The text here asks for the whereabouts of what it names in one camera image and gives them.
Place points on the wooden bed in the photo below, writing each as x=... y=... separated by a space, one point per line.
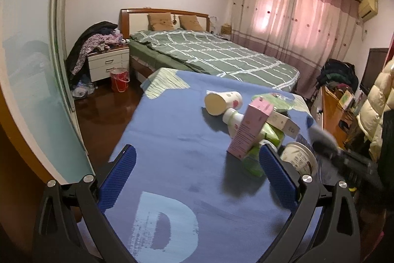
x=135 y=19

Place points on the small white cardboard box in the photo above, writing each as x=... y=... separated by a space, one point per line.
x=283 y=124

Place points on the green white plastic wrapper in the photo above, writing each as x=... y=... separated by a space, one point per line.
x=274 y=99

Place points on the green checked quilt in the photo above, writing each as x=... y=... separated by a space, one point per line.
x=215 y=53

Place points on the white plastic bottle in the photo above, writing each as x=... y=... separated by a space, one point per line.
x=234 y=119

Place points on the pile of dark clothes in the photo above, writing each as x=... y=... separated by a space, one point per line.
x=337 y=75

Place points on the beige air conditioner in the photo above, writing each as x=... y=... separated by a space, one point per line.
x=367 y=6

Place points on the green plastic bottle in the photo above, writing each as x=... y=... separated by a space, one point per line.
x=254 y=164

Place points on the pink curtain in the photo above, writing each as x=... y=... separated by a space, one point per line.
x=292 y=19

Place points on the red bucket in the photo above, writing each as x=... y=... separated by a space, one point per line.
x=119 y=81

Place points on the blue printed cloth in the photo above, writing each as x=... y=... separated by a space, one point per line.
x=184 y=158

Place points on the round white plastic container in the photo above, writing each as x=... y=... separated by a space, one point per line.
x=300 y=158

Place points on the pink cardboard box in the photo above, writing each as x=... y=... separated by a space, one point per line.
x=246 y=133

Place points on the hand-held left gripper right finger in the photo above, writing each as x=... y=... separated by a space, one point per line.
x=277 y=176

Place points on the floral paper cup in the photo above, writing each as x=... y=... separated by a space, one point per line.
x=227 y=98

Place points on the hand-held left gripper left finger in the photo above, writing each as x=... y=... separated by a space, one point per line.
x=120 y=176

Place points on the frosted glass sliding door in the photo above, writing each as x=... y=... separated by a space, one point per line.
x=34 y=81

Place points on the white nightstand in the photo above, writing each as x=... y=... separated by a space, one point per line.
x=107 y=64

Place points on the green wipes packet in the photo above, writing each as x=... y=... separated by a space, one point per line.
x=274 y=135

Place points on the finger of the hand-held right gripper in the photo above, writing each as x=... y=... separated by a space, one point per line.
x=326 y=141

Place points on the cream puffer jacket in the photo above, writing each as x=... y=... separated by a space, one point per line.
x=375 y=109

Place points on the wicker tissue box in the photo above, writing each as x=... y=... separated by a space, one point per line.
x=226 y=29

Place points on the dark television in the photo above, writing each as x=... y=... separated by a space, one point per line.
x=374 y=69

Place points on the pile of mixed clothes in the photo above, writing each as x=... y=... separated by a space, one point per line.
x=92 y=38

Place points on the plastic bags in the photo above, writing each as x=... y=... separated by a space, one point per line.
x=82 y=89

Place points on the wooden desk with clutter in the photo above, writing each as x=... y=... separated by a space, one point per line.
x=332 y=118

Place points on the brown pillow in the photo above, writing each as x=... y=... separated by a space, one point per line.
x=160 y=22
x=190 y=23

